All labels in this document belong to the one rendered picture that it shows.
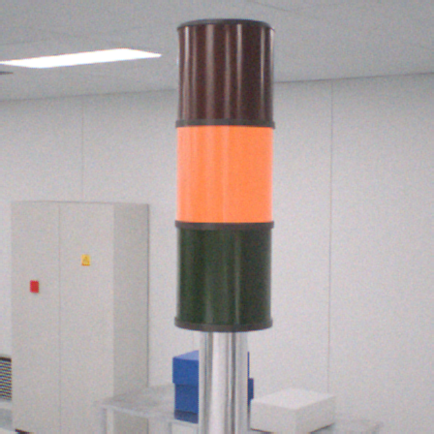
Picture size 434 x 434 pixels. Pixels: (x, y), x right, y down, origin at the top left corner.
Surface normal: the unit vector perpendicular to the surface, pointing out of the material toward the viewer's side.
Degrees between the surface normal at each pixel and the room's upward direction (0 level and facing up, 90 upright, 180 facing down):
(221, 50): 90
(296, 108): 90
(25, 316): 90
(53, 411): 90
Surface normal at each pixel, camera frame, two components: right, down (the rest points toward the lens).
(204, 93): -0.40, 0.04
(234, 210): 0.21, 0.05
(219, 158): -0.11, 0.05
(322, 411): 0.79, 0.04
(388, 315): -0.61, 0.04
